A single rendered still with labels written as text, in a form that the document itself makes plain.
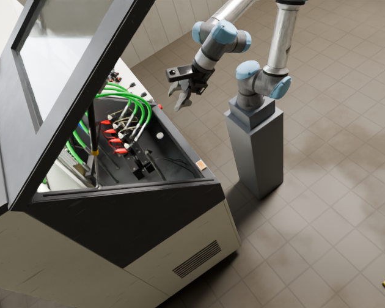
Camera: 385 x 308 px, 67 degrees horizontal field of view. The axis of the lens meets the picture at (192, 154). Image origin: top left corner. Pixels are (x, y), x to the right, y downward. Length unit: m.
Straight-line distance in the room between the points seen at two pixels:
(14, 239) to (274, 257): 1.58
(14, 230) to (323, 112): 2.42
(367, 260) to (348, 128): 1.06
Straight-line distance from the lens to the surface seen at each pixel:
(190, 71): 1.05
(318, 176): 2.40
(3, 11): 1.88
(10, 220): 0.99
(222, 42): 0.98
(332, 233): 2.22
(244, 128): 1.64
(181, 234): 1.46
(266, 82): 1.42
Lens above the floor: 2.06
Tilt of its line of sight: 52 degrees down
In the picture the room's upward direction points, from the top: 24 degrees counter-clockwise
